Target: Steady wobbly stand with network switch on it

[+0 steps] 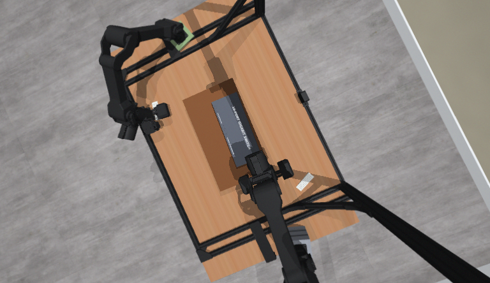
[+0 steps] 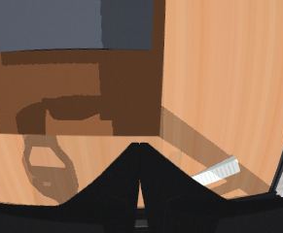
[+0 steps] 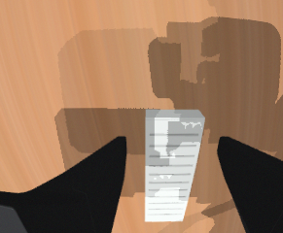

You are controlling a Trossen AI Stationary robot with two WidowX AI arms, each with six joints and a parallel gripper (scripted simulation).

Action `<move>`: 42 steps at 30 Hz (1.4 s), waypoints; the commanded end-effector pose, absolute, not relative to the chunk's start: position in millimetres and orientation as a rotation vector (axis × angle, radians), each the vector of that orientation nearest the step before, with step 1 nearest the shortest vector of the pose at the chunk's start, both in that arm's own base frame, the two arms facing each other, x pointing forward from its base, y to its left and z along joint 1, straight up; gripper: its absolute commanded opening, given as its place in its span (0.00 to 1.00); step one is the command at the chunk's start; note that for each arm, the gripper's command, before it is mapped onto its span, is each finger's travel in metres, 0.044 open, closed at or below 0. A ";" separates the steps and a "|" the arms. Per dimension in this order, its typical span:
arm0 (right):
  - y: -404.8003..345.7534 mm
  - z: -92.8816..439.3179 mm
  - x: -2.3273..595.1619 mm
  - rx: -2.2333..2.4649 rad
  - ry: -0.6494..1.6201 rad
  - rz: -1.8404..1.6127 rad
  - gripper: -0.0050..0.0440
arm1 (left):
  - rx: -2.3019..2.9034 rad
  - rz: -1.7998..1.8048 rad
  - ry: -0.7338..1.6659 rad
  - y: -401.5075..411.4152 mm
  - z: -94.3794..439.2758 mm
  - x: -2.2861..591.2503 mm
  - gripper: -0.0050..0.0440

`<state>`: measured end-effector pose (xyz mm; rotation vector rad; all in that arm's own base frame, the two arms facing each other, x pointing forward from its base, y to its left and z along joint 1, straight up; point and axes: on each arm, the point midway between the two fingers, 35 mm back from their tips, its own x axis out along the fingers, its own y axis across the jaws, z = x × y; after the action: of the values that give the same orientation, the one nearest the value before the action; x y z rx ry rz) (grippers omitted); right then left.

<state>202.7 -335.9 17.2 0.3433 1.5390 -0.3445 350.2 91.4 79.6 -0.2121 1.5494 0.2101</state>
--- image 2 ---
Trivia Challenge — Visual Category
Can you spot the brown wooden stand with grey legs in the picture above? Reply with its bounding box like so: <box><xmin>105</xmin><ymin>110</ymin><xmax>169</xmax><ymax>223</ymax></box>
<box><xmin>0</xmin><ymin>0</ymin><xmax>166</xmax><ymax>136</ymax></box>

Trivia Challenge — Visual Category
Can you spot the dark grey network switch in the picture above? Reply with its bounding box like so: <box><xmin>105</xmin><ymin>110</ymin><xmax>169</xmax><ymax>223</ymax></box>
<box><xmin>0</xmin><ymin>0</ymin><xmax>154</xmax><ymax>52</ymax></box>

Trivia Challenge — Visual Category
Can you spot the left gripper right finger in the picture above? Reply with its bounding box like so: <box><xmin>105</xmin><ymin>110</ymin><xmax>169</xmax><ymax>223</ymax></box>
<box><xmin>140</xmin><ymin>143</ymin><xmax>283</xmax><ymax>233</ymax></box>

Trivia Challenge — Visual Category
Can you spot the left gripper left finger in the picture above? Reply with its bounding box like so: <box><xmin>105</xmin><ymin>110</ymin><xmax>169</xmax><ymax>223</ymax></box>
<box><xmin>0</xmin><ymin>143</ymin><xmax>141</xmax><ymax>233</ymax></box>

